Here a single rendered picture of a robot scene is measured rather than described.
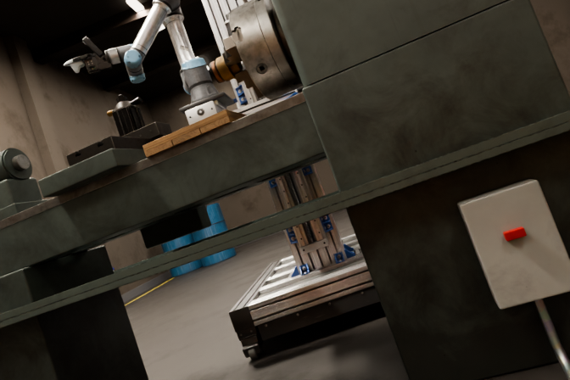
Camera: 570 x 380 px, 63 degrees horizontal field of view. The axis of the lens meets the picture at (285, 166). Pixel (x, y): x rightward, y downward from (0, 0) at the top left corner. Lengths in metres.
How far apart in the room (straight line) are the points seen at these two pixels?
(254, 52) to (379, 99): 0.41
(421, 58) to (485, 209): 0.41
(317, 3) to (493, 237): 0.74
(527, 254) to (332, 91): 0.62
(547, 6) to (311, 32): 5.82
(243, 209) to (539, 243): 10.34
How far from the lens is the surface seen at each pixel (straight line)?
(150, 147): 1.50
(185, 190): 1.46
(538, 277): 1.23
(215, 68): 1.58
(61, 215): 1.72
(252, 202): 11.27
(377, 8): 1.30
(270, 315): 2.08
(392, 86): 1.25
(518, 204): 1.19
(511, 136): 1.18
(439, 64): 1.26
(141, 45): 2.35
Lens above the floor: 0.58
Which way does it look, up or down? 4 degrees up
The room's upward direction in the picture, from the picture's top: 20 degrees counter-clockwise
